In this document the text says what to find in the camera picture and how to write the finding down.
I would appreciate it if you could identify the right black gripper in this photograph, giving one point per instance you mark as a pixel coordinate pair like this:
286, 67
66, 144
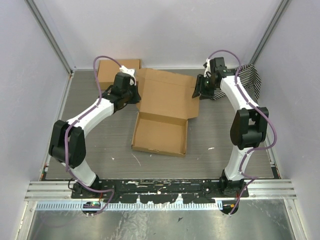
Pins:
199, 86

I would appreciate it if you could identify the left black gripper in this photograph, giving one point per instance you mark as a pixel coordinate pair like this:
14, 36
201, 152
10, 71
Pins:
137, 98

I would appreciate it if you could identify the brown cardboard box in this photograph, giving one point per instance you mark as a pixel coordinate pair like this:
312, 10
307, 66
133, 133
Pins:
107, 69
166, 106

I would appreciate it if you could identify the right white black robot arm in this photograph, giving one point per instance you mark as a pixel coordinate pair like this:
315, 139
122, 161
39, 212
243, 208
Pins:
249, 126

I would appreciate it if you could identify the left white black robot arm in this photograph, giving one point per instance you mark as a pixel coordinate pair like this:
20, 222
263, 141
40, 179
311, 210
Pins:
68, 138

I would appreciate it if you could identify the folded brown cardboard box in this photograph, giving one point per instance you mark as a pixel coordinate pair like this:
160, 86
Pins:
107, 69

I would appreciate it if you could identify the striped black white cloth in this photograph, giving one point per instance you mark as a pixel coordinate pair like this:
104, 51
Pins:
249, 79

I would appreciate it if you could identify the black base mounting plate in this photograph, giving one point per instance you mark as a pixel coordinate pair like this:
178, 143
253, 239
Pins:
158, 191

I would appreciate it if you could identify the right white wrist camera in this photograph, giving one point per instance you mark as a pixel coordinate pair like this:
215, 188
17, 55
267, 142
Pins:
207, 68

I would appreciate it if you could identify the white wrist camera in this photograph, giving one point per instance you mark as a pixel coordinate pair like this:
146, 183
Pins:
207, 68
131, 72

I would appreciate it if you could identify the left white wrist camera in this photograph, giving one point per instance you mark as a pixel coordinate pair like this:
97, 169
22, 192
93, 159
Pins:
131, 72

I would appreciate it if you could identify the right aluminium corner post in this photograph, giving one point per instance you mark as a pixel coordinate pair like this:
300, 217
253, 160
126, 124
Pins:
279, 12

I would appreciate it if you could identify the aluminium corner post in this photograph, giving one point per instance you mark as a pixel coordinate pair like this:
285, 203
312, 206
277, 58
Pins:
48, 34
279, 12

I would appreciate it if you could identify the left aluminium corner post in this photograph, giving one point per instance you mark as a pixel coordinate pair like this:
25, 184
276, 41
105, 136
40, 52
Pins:
48, 34

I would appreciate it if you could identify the aluminium front rail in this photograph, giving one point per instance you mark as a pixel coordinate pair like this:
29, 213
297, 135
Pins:
260, 189

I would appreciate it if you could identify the white slotted cable duct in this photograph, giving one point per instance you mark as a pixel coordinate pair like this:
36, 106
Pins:
79, 205

